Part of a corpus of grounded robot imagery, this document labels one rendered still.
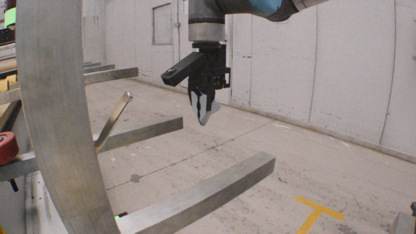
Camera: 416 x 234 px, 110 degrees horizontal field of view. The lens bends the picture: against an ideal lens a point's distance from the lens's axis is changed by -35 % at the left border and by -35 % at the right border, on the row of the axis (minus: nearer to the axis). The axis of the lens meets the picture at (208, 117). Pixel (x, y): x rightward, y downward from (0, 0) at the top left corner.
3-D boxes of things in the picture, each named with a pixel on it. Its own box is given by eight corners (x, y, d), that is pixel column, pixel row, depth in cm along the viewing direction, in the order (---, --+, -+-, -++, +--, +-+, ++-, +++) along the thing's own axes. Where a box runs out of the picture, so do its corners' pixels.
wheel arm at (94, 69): (113, 70, 87) (112, 62, 86) (115, 71, 85) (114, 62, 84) (3, 93, 56) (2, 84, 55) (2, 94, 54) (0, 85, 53)
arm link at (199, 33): (204, 22, 45) (179, 25, 52) (204, 44, 46) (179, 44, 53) (232, 24, 50) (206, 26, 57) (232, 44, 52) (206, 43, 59)
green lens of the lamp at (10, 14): (38, 23, 26) (38, 11, 25) (36, 17, 22) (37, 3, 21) (8, 29, 22) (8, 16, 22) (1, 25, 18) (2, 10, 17)
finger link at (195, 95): (215, 121, 61) (216, 88, 58) (198, 126, 58) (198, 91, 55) (208, 118, 64) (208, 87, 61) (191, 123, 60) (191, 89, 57)
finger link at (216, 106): (223, 124, 59) (224, 90, 56) (206, 130, 55) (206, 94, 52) (215, 121, 61) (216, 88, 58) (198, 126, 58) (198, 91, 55)
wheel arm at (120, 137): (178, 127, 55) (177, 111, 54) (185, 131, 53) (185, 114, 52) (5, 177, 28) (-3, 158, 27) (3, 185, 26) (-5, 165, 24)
